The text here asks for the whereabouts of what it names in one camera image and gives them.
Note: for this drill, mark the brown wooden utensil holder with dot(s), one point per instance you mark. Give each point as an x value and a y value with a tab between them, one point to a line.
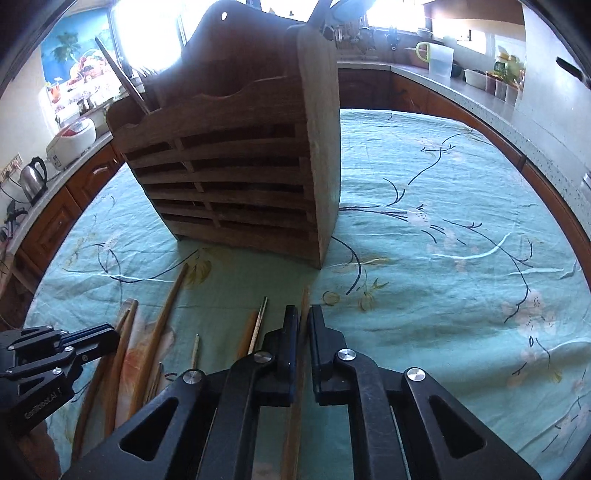
239	141

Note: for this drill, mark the tropical wall poster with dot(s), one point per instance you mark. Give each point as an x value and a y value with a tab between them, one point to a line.
72	38

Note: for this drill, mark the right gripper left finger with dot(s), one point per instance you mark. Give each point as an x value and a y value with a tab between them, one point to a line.
202	426

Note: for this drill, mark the cooking oil bottles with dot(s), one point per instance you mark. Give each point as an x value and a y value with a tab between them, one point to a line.
509	68

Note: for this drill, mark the stainless electric kettle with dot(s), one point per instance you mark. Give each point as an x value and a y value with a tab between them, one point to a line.
33	180

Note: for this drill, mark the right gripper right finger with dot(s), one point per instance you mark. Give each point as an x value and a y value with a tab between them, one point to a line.
404	425

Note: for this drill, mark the clear measuring jug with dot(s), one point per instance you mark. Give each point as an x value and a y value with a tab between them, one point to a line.
438	57

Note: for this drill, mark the teal floral tablecloth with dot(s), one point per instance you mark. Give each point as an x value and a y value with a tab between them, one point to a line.
443	257

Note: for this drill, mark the long wooden chopstick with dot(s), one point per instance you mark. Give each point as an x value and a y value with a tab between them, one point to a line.
151	350

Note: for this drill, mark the dark wooden chopstick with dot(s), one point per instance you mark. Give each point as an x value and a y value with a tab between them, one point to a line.
129	88

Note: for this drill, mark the white pink rice cooker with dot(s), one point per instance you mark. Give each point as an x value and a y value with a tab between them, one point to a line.
70	143

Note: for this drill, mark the wall power sockets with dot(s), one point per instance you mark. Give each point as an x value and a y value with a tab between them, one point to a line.
12	167

